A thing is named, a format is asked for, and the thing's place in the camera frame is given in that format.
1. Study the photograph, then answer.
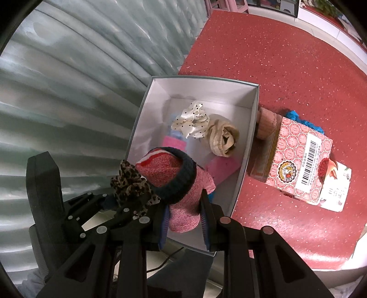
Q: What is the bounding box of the leopard print scrunchie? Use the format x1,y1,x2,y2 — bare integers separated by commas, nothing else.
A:
110,160,161,220

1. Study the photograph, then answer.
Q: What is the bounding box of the pink foam sponge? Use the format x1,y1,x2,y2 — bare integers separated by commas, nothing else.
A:
161,135,187,152
205,156,241,186

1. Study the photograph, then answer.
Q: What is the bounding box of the beige knit sock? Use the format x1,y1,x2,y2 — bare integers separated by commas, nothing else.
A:
198,114,240,158

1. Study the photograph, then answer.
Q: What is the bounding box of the cream polka dot scrunchie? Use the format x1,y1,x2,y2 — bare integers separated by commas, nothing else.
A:
171,101,210,139

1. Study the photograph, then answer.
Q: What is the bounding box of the light blue fluffy cloth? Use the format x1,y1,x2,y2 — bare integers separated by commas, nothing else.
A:
168,130,185,140

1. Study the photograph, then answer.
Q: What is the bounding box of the white fox tissue box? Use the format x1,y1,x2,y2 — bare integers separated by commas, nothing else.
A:
318,159,352,212

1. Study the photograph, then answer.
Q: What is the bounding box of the white open storage box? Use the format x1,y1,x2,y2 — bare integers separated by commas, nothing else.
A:
124,75,260,253

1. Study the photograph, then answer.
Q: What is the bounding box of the grey green curtain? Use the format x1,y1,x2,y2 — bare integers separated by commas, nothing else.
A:
1,1,207,285

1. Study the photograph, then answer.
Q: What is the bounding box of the red speckled floor mat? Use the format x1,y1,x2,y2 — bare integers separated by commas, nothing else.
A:
180,11,366,270

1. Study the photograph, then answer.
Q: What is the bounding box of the black cable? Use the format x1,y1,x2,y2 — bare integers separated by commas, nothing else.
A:
145,246,185,274

